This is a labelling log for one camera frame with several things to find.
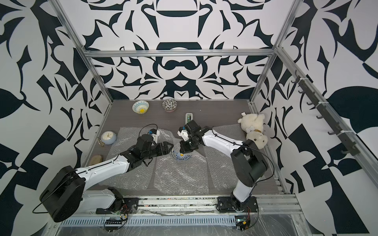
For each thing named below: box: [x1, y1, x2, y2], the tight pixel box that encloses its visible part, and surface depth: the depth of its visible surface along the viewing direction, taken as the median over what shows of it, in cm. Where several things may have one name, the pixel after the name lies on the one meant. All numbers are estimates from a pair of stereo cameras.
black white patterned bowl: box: [161, 98, 178, 113], surface depth 117 cm
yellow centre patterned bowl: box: [131, 100, 150, 115], surface depth 115 cm
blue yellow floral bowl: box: [171, 147, 192, 161], surface depth 91 cm
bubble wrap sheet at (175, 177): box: [154, 128, 210, 196], surface depth 85 cm
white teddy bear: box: [237, 113, 269, 149], surface depth 98 cm
